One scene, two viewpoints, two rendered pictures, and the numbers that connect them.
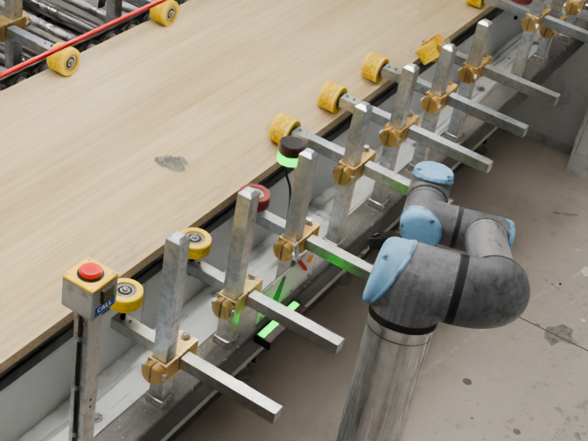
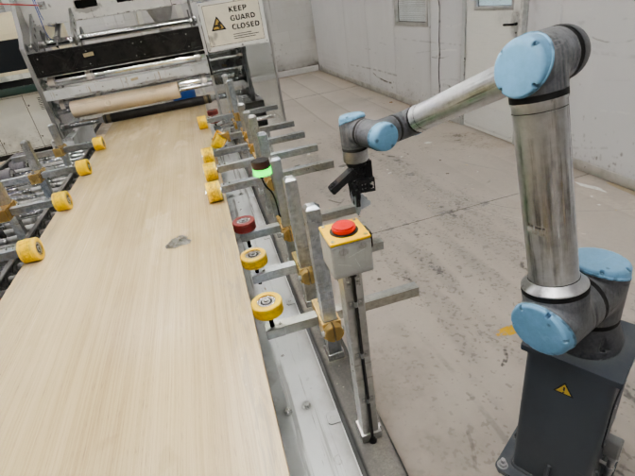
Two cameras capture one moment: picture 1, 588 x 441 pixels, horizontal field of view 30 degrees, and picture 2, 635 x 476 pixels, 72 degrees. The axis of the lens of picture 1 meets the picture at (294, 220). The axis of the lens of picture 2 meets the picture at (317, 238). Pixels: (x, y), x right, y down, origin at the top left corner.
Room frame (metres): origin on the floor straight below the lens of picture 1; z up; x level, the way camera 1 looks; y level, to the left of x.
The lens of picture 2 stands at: (0.97, 0.75, 1.57)
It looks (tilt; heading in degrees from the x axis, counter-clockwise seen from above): 29 degrees down; 323
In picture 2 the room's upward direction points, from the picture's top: 9 degrees counter-clockwise
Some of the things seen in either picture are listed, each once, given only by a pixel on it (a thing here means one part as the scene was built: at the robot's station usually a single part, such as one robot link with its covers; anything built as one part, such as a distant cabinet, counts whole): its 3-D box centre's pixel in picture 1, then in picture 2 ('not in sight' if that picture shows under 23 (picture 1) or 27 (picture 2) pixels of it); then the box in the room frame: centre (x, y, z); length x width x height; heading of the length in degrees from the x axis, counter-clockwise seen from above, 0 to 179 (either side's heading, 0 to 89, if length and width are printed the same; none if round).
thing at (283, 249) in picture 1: (295, 240); (286, 228); (2.15, -0.01, 0.85); 0.13 x 0.06 x 0.05; 154
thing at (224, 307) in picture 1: (237, 296); (304, 266); (1.92, 0.10, 0.82); 0.13 x 0.06 x 0.05; 154
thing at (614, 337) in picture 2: not in sight; (586, 322); (1.26, -0.37, 0.65); 0.19 x 0.19 x 0.10
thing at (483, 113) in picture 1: (447, 96); (256, 144); (2.83, -0.37, 0.95); 0.50 x 0.04 x 0.04; 64
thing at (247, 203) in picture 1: (235, 276); (302, 250); (1.90, 0.11, 0.90); 0.03 x 0.03 x 0.48; 64
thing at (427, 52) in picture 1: (430, 51); (218, 142); (3.13, -0.32, 0.93); 0.09 x 0.08 x 0.09; 64
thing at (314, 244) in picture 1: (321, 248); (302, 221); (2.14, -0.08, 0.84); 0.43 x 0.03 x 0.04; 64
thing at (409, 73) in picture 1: (393, 142); (263, 168); (2.58, -0.22, 0.92); 0.03 x 0.03 x 0.48; 64
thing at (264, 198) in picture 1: (252, 209); (246, 232); (2.23, 0.11, 0.85); 0.08 x 0.08 x 0.11
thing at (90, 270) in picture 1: (90, 272); (343, 229); (1.45, 0.33, 1.22); 0.04 x 0.04 x 0.02
